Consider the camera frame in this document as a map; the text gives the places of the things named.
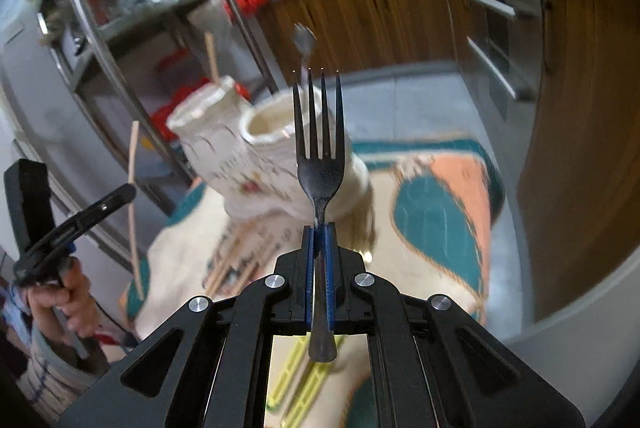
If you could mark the person's left hand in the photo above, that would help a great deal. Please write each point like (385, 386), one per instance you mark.
(70, 295)

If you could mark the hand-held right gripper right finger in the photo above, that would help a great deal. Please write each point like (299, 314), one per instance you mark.
(330, 268)

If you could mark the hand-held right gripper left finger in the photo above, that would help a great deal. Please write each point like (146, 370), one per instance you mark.
(308, 268)

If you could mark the wooden base cabinets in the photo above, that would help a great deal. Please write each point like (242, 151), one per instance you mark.
(380, 18)

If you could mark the crumpled red plastic bag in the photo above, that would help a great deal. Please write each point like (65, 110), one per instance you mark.
(170, 111)

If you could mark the built-in steel oven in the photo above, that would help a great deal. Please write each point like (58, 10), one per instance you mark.
(495, 23)

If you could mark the white ceramic double utensil holder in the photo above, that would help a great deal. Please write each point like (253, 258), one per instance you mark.
(260, 168)

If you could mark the metal shelf rack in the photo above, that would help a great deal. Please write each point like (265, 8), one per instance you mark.
(150, 16)

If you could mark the printed table mat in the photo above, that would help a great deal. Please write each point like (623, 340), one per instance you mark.
(430, 208)

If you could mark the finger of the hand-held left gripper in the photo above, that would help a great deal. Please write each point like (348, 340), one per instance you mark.
(100, 210)

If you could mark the metal fork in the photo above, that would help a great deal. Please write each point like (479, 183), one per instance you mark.
(318, 178)

